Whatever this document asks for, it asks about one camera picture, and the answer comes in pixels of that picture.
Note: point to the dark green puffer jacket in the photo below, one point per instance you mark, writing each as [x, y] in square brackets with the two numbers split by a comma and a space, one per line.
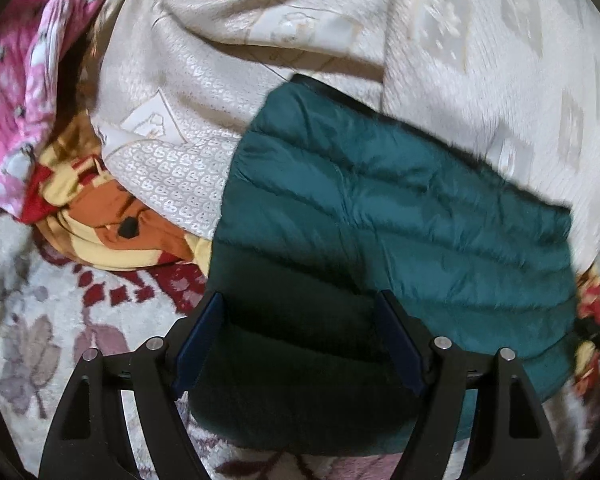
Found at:
[380, 210]

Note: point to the red yellow patterned cloth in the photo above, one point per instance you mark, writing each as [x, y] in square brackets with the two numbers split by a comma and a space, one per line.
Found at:
[592, 305]

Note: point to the cream patterned bedspread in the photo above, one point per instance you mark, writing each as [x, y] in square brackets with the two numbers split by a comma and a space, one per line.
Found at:
[330, 50]

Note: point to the pink penguin print cloth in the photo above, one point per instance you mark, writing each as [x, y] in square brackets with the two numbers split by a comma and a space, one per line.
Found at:
[20, 85]

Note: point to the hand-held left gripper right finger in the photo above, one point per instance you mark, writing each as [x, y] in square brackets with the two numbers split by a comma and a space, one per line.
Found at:
[402, 345]

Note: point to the floral leaf print blanket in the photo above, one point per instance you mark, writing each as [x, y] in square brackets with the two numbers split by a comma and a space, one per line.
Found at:
[45, 320]

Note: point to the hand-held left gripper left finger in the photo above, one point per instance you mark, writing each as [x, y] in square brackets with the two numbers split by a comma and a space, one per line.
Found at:
[197, 340]

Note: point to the orange yellow printed cloth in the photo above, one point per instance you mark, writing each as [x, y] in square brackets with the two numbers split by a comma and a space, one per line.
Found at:
[105, 230]

